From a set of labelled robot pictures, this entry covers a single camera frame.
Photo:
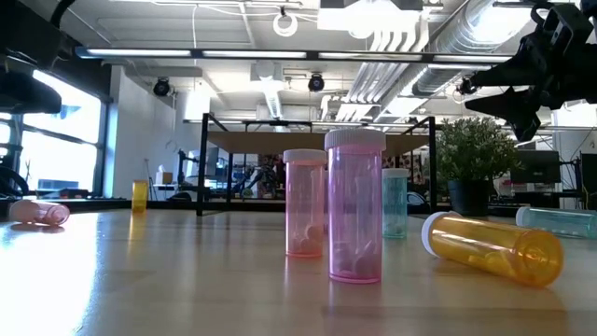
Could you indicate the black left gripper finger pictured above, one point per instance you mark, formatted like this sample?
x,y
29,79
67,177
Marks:
x,y
23,98

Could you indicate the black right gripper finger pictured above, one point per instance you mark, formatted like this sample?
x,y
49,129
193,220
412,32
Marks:
x,y
517,109
517,74

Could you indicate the salmon pill bottle white cap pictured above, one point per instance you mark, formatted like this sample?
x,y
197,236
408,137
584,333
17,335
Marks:
x,y
37,212
304,205

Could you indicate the teal pill bottle white cap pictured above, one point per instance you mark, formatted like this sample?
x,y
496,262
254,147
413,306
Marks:
x,y
397,205
559,223

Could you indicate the orange pill bottle white cap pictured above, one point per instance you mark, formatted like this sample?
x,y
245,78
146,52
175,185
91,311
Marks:
x,y
490,247
140,196

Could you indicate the magenta pill bottle white cap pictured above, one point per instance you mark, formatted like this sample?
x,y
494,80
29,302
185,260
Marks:
x,y
354,210

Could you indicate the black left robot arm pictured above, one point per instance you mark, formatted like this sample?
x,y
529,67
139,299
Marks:
x,y
28,28

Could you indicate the black ceiling spotlight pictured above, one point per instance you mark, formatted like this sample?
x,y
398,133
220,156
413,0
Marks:
x,y
162,88
316,83
464,88

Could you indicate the black computer monitor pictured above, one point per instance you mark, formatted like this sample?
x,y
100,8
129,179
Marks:
x,y
590,182
536,166

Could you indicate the green potted plant black pot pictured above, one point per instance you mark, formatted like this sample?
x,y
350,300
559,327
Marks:
x,y
471,149

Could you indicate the black overhead light bar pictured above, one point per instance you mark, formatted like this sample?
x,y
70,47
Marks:
x,y
140,52

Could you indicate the white round object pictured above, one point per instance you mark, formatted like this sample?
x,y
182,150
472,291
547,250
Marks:
x,y
416,200

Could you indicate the white box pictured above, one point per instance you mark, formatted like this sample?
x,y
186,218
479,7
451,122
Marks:
x,y
164,177

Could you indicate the person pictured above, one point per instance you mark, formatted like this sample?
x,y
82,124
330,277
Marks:
x,y
268,179

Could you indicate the black frame wooden shelf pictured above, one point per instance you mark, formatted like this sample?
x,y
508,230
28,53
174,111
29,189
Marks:
x,y
261,142

